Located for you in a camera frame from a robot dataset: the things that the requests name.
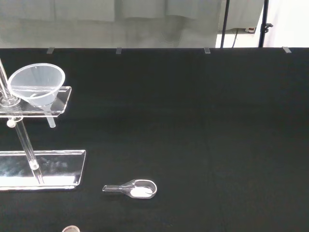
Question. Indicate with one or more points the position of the grey backdrop curtain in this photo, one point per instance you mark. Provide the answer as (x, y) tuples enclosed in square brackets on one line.
[(108, 21)]

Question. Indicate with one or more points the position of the thin black tripod pole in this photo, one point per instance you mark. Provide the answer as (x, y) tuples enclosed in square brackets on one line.
[(225, 24)]

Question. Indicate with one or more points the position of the clear glass weighing funnel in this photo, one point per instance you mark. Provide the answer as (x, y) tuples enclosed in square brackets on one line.
[(141, 191)]

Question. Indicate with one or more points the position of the clear acrylic funnel stand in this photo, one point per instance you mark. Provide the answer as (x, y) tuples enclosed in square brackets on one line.
[(58, 166)]

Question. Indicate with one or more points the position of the black tripod pole with clamp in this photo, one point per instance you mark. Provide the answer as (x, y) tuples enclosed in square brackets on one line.
[(263, 24)]

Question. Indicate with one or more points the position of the clear round-bottom glass flask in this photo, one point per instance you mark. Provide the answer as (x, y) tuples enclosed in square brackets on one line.
[(70, 229)]

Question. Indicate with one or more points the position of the red white power strip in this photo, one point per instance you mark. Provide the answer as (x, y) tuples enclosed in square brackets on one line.
[(251, 29)]

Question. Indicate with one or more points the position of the clear plastic cloth clip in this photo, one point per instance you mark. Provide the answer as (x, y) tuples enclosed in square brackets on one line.
[(49, 50), (287, 50), (207, 50), (118, 50)]

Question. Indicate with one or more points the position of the black bench cloth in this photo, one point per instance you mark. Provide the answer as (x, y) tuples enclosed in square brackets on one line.
[(193, 133)]

